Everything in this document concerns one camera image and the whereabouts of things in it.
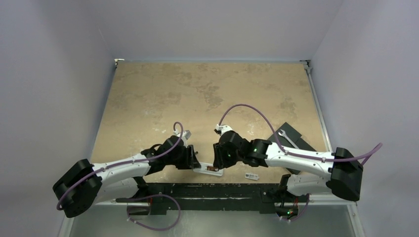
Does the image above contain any white remote control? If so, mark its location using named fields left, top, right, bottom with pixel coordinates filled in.
left=193, top=162, right=223, bottom=177

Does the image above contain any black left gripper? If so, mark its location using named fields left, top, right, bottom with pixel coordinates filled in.
left=166, top=144, right=200, bottom=169

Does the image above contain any aluminium frame base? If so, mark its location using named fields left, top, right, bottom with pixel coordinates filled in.
left=59, top=195, right=365, bottom=237

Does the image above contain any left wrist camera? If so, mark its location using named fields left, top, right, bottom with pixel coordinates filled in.
left=173, top=129, right=191, bottom=147

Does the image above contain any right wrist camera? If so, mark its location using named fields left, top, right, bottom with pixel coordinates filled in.
left=214, top=124, right=233, bottom=136

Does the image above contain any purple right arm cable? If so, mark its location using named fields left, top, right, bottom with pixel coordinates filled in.
left=217, top=104, right=383, bottom=166

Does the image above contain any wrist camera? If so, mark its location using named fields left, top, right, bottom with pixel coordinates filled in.
left=173, top=129, right=191, bottom=147
left=214, top=124, right=233, bottom=136

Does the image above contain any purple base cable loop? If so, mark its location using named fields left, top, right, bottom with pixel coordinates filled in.
left=126, top=194, right=181, bottom=232

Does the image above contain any silver open-end wrench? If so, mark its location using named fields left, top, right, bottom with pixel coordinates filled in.
left=278, top=129, right=299, bottom=149

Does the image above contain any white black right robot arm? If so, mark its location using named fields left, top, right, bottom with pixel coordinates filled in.
left=213, top=130, right=363, bottom=201

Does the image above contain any black foam block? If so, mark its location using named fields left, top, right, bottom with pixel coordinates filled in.
left=268, top=122, right=317, bottom=176

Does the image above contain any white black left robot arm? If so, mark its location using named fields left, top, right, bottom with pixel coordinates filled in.
left=53, top=135, right=201, bottom=218

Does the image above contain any white battery cover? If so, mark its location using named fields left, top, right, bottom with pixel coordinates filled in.
left=245, top=173, right=259, bottom=181

